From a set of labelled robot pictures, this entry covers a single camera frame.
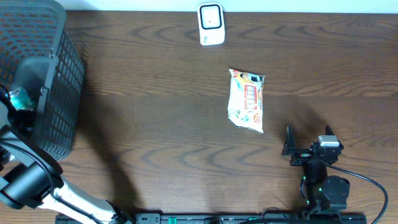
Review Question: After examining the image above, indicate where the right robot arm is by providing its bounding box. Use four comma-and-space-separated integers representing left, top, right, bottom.
281, 126, 350, 218

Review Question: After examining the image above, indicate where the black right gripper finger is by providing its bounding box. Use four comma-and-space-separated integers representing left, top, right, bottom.
281, 126, 296, 156
325, 126, 341, 146

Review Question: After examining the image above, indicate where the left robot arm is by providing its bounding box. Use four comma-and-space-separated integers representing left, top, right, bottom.
1, 86, 136, 223

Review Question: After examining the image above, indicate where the grey plastic mesh basket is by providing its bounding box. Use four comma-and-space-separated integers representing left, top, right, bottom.
1, 1, 85, 160

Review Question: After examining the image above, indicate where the white barcode scanner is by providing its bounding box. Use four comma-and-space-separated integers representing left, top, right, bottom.
197, 2, 226, 46

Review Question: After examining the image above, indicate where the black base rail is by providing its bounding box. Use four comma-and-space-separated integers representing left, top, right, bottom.
55, 212, 368, 224

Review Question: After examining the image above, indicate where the small teal tissue pack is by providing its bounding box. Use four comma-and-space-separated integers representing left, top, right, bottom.
10, 87, 35, 111

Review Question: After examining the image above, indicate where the large white snack bag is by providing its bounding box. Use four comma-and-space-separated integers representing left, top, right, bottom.
228, 69, 266, 134

